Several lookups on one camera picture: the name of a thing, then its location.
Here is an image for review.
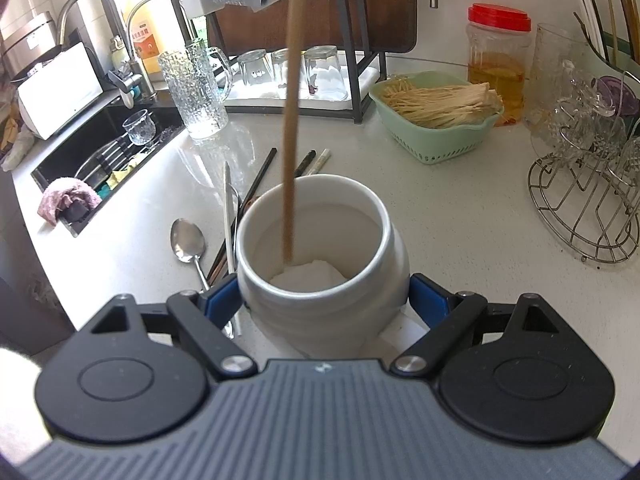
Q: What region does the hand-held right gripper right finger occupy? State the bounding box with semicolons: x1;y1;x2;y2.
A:
389;274;562;380

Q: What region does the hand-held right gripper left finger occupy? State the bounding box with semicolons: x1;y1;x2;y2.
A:
77;274;258;380

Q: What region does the black chopstick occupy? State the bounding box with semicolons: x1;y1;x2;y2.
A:
206;195;262;287
239;147;279;216

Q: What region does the metal spoon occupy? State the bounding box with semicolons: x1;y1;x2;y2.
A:
170;218;236;339

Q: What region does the white ceramic jar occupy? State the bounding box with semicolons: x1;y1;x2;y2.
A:
235;174;411;358

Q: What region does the long wooden stick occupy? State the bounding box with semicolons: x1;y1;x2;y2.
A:
281;0;311;265

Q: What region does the textured glass mug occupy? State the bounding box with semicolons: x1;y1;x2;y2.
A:
158;39;234;141

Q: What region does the green plastic basket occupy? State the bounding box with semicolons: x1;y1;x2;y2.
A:
369;71;506;165

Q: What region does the dark chopstick with pale band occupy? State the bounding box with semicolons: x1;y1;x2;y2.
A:
294;149;317;177

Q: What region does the yellow green cloth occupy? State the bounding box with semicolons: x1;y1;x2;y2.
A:
110;155;148;186

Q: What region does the pink cloth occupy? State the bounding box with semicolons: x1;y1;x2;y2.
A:
40;176;103;228

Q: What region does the small stemmed glass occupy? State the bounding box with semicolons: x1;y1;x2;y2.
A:
122;110;157;148

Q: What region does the pale dried strips bundle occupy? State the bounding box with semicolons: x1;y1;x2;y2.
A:
382;77;503;130

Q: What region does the black kitchen sink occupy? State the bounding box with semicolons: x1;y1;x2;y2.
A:
30;92;186;238

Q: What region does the row of upturned glasses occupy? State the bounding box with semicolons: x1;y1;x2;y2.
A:
222;50;386;111

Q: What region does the upturned drinking glass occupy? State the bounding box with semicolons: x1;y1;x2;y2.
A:
271;47;303;93
236;49;275;97

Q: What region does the black metal rack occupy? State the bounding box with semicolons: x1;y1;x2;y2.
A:
162;0;388;125

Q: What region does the cut glass cup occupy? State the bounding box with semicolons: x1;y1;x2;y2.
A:
552;60;628;161
612;110;640;181

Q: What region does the upturned glass with red mark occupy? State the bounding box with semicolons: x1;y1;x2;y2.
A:
303;45;349;102

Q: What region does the plastic jar with red lid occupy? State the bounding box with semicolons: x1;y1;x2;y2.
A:
466;3;532;126

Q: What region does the clear glass pitcher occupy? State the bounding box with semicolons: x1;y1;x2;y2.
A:
527;22;603;138

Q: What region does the white box appliance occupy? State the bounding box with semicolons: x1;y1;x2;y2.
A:
17;41;104;141

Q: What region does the yellow oil bottle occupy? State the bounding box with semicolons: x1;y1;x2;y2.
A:
122;2;173;78

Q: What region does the purple plastic item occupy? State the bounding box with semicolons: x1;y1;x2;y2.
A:
597;75;636;117

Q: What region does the thin chrome faucet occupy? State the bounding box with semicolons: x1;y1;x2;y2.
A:
125;0;173;98

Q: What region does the dark wooden cutting board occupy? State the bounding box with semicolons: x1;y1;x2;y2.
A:
207;0;441;56

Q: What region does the silver cooker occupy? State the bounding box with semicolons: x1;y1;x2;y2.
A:
0;11;63;86

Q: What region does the bundle of assorted chopsticks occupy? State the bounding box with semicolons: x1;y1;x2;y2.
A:
567;0;640;68

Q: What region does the metal wire cup rack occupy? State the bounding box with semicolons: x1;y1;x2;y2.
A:
527;100;640;264

